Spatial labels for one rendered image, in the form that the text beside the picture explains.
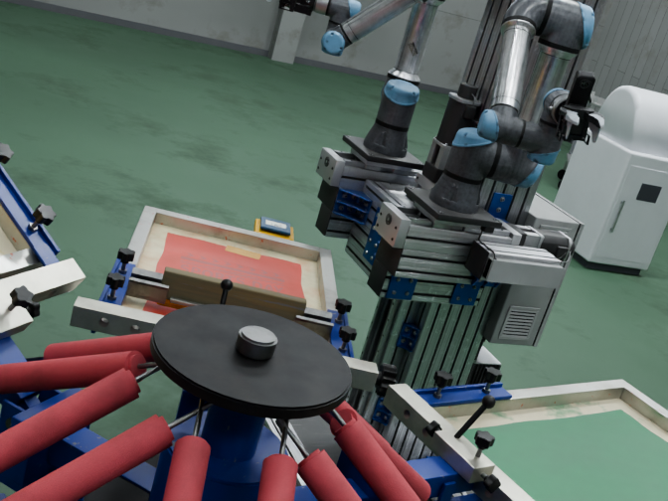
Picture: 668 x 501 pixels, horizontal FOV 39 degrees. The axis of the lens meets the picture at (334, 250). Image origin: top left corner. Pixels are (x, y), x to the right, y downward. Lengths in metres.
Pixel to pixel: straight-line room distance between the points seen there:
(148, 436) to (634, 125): 6.15
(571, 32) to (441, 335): 1.10
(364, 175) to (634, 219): 4.43
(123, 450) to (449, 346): 2.03
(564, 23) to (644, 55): 9.32
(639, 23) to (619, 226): 5.25
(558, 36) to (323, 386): 1.55
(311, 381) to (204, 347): 0.17
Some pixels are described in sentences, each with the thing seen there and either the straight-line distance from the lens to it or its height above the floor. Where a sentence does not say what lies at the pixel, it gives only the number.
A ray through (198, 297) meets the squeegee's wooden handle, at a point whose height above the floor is 1.01.
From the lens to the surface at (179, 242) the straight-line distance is 2.77.
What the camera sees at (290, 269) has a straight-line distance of 2.77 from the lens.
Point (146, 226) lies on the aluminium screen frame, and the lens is 2.73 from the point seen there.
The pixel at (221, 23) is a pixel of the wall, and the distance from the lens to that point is 11.94.
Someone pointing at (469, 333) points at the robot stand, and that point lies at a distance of 3.23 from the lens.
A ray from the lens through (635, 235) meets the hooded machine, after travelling 7.42.
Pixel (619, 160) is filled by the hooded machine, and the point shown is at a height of 0.84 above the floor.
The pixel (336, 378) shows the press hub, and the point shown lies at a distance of 1.42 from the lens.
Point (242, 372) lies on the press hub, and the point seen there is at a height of 1.32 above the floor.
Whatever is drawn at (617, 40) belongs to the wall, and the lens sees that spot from 12.40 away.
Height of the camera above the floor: 1.96
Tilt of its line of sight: 19 degrees down
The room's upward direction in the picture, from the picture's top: 17 degrees clockwise
